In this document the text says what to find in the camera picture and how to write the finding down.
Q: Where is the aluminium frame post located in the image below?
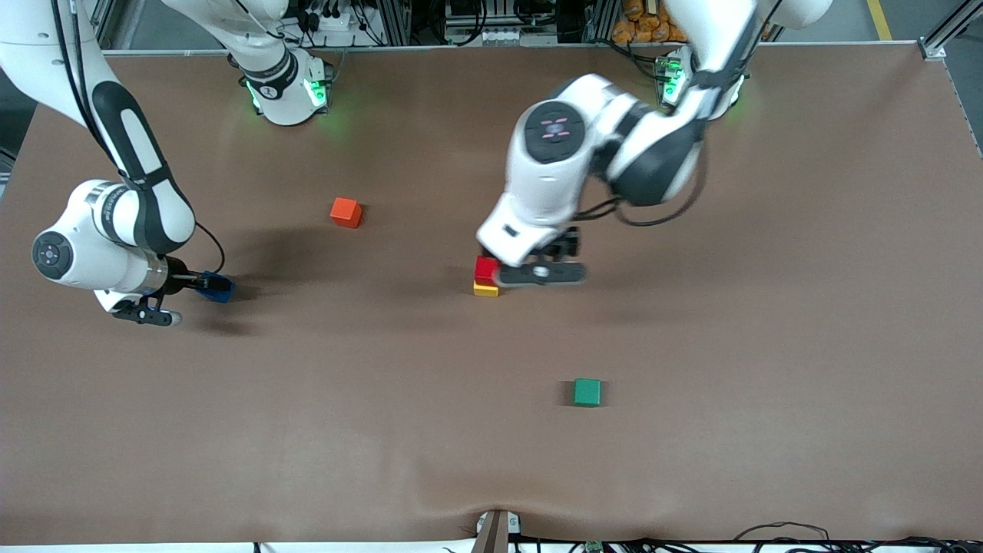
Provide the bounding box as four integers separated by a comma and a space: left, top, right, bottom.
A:
918, 0, 983, 61

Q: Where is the table edge clamp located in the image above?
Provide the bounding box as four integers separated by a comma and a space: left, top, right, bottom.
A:
470, 508, 522, 553

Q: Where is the blue cube block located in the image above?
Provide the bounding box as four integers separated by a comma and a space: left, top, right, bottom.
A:
196, 273, 237, 305

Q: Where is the orange bag pile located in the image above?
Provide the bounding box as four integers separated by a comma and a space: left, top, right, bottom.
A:
611, 0, 677, 45

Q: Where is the white power strip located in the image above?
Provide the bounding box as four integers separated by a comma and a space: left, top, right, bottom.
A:
301, 9, 363, 33

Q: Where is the black cable bundle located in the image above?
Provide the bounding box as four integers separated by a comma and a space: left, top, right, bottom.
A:
645, 522, 983, 553

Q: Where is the orange cube block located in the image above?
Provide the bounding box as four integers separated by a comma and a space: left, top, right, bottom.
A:
329, 197, 364, 230

